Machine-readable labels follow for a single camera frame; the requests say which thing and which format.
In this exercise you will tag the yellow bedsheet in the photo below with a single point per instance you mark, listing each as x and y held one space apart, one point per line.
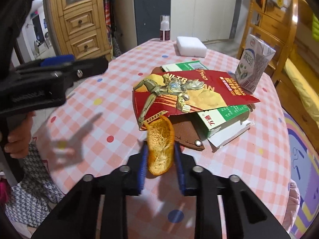
306 87

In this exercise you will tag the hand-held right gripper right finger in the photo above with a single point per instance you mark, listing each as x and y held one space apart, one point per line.
180 174

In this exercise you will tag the brown leather pouch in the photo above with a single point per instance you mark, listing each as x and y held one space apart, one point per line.
184 134

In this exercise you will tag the houndstooth cushion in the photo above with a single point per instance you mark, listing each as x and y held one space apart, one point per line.
37 191

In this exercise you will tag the folded patterned umbrella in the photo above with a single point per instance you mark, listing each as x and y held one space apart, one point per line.
111 34

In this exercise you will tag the dark grey wardrobe panel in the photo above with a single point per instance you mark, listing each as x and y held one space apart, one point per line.
152 5

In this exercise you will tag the person's left hand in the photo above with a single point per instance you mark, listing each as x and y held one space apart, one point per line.
20 144

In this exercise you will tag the orange peel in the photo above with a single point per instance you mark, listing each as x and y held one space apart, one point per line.
159 149

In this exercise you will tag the white wardrobe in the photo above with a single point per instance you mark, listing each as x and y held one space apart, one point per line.
199 10

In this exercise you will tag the rainbow rug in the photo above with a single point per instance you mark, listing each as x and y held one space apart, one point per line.
301 159

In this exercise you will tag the green medicine box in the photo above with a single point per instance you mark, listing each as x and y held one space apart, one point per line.
224 119
182 66

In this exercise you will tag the wooden cabinet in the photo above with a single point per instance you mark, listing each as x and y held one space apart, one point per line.
79 25

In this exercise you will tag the white foam block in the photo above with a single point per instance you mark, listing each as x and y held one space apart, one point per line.
190 47

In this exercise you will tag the spray bottle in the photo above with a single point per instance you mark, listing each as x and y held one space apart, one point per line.
165 33

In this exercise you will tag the milk carton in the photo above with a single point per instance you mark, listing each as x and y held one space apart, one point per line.
251 64

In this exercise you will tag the red snack packet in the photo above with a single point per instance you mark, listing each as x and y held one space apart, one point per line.
204 97

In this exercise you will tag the checkered tablecloth table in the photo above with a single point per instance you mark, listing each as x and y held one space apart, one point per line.
99 129

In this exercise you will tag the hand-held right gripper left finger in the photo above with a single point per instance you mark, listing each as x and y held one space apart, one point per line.
142 174

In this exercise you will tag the pink-bagged trash bin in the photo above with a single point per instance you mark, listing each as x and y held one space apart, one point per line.
292 199

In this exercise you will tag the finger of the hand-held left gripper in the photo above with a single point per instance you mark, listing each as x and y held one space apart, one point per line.
87 68
58 60

